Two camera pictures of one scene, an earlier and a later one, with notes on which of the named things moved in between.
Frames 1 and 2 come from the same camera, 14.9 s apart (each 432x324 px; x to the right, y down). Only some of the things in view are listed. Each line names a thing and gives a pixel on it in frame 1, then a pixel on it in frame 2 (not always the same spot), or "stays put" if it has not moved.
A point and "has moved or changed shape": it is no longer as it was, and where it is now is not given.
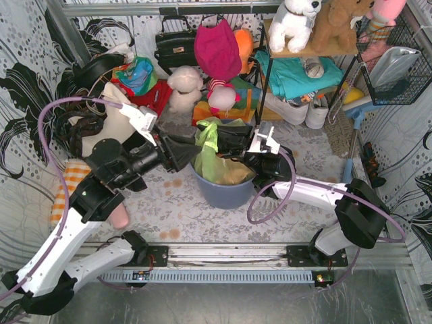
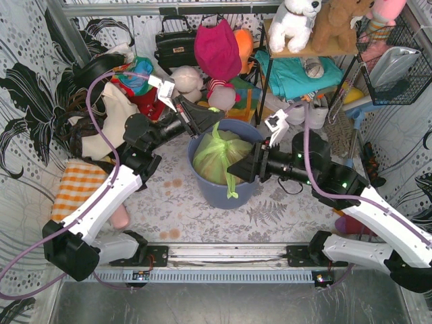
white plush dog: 291,24 stays put
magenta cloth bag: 217,50 stays put
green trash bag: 212,166 has moved or changed shape
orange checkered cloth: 75,171 stays put
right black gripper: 246,140 to 260,162
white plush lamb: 185,83 stays put
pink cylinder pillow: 120,217 stays put
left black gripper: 165,152 to 185,117
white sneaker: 317,112 stays put
